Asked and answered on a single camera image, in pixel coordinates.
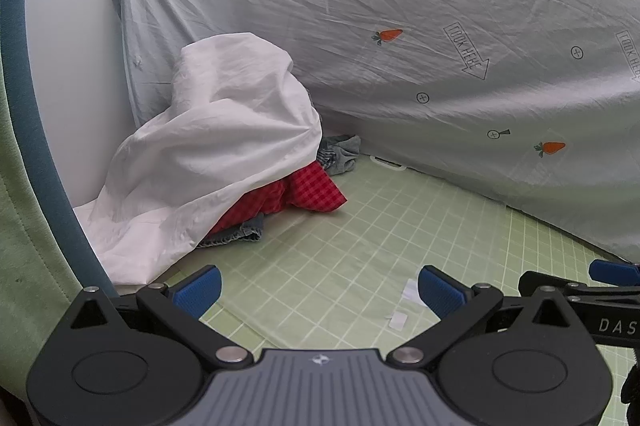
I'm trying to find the white shirt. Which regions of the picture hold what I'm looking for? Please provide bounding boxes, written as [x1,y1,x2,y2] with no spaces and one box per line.
[72,32,323,286]

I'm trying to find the blue denim garment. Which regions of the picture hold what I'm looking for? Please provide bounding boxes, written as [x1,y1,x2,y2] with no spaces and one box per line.
[197,213,265,249]

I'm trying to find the striped garment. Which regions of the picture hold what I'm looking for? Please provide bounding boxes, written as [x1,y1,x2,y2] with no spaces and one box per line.
[315,143,341,169]

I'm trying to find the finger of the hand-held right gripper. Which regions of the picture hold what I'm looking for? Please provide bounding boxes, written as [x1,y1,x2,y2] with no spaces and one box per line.
[517,259,640,302]

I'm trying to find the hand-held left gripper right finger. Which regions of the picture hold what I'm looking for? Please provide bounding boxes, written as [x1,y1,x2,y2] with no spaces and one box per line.
[389,264,576,369]

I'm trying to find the large white tape piece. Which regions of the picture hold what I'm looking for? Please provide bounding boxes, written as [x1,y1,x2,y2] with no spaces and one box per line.
[402,279,425,308]

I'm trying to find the blue-grey garment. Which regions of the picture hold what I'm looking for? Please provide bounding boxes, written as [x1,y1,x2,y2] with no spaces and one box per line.
[322,133,362,174]

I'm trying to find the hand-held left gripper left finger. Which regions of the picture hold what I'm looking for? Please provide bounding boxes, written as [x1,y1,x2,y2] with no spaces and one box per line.
[67,264,251,369]

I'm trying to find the green fabric with teal stripe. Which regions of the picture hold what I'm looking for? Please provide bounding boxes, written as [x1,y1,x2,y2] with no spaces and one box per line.
[0,0,117,407]

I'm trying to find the white plastic loop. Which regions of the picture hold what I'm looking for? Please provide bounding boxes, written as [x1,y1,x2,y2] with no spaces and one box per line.
[370,155,408,173]

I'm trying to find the red checkered cloth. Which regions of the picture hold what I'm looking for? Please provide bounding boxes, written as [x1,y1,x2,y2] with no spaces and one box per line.
[205,160,348,237]

